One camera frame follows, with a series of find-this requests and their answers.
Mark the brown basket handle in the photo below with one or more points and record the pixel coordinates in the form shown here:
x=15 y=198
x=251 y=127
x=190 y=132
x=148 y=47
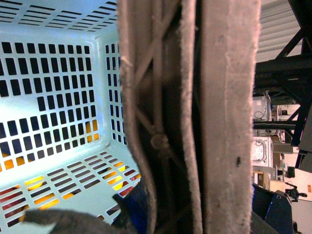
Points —
x=187 y=75

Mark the yellow fruit under basket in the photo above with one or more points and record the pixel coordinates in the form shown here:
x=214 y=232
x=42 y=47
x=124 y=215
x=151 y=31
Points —
x=35 y=183

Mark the light blue plastic basket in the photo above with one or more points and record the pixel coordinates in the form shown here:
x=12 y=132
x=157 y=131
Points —
x=61 y=113

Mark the dark padded left gripper finger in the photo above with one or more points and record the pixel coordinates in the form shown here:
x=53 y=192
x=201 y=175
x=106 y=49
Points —
x=133 y=217

